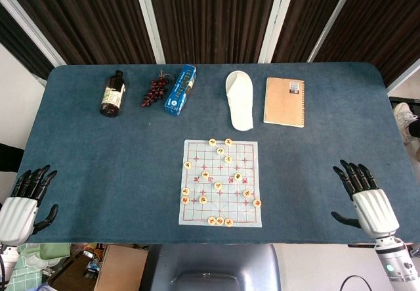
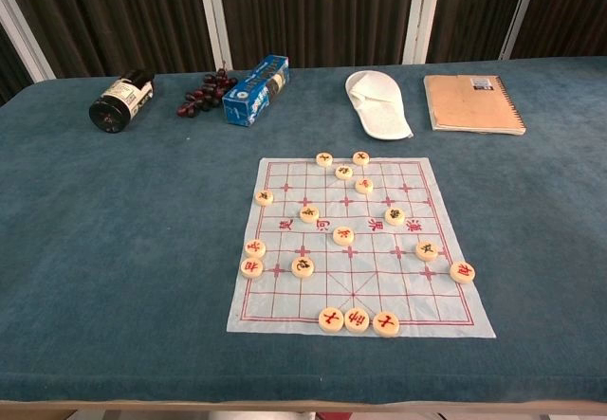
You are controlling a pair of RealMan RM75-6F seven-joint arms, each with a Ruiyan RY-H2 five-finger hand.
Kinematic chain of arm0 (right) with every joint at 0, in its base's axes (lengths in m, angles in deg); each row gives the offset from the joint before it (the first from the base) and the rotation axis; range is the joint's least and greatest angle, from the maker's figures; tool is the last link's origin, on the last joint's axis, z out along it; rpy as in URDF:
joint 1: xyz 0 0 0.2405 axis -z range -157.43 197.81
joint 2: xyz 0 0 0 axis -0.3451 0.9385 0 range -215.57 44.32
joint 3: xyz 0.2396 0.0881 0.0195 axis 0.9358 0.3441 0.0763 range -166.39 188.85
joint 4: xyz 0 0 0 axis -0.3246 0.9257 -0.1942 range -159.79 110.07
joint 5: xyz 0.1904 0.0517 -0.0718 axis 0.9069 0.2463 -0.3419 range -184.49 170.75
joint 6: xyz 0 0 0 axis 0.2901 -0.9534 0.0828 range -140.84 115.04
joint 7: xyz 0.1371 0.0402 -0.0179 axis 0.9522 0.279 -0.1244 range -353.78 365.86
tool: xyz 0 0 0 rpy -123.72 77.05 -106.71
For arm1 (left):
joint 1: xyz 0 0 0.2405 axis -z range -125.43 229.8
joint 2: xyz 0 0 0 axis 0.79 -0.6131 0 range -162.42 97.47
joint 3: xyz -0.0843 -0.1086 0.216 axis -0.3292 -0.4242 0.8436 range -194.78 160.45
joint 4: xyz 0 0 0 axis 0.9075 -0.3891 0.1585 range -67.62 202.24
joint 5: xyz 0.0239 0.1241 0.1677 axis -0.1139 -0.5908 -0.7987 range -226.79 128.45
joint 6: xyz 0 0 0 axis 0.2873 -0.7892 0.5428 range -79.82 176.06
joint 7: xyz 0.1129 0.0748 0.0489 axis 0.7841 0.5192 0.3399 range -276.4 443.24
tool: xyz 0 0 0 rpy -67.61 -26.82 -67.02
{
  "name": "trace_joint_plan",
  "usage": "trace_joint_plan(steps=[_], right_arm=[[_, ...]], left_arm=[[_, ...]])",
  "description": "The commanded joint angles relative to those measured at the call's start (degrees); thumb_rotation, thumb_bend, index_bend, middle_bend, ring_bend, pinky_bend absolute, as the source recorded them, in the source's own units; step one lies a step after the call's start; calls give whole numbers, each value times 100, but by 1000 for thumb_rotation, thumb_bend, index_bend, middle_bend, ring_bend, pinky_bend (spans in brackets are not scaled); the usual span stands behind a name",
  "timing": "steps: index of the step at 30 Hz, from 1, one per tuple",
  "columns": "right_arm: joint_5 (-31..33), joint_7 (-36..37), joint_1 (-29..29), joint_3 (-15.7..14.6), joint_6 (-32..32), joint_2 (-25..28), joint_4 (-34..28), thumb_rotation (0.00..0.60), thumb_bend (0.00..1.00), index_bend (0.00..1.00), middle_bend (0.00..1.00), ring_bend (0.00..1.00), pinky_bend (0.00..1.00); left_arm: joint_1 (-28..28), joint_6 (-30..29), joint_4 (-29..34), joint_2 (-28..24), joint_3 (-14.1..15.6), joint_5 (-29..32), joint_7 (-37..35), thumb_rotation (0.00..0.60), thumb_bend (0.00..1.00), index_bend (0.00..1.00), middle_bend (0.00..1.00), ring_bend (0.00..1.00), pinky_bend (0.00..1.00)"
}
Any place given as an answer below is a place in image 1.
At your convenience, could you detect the white slipper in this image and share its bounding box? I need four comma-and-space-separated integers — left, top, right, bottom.
225, 70, 255, 131

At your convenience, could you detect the blue cardboard box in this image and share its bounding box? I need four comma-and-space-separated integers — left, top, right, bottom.
163, 64, 198, 116

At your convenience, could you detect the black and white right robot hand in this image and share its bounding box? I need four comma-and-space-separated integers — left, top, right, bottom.
331, 160, 400, 240

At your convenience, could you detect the dark red plastic grape bunch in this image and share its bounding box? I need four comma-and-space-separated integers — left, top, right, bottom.
140, 70, 173, 108

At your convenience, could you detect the white sneaker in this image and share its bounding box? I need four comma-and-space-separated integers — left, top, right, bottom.
392, 102, 419, 146

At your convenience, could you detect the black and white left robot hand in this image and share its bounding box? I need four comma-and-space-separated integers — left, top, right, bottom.
0, 164, 59, 246

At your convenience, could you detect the dark brown glass bottle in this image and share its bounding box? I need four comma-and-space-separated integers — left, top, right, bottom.
99, 70, 127, 118

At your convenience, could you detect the white frame post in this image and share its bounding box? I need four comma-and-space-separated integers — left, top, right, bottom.
306, 0, 362, 63
258, 0, 299, 64
132, 0, 165, 64
0, 0, 68, 87

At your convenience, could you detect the brown cardboard box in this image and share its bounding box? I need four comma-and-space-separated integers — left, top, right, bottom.
94, 244, 149, 291

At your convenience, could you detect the black cable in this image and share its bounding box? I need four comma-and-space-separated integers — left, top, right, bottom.
339, 273, 377, 291

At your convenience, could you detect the brown spiral notebook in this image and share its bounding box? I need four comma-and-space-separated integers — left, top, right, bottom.
263, 76, 306, 129

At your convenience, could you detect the Chinese chess board sheet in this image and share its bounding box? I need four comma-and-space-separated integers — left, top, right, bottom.
178, 139, 263, 228

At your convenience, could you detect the grey robot torso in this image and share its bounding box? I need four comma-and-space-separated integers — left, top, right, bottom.
139, 243, 282, 291

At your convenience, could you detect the dark brown curtain panel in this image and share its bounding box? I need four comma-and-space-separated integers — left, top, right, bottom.
313, 0, 420, 88
0, 0, 156, 66
0, 5, 55, 80
271, 0, 352, 64
146, 0, 285, 64

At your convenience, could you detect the green and white bag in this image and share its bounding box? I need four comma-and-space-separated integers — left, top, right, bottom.
6, 243, 72, 291

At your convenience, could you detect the blue table cloth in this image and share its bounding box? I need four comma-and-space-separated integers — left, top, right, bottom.
14, 62, 413, 246

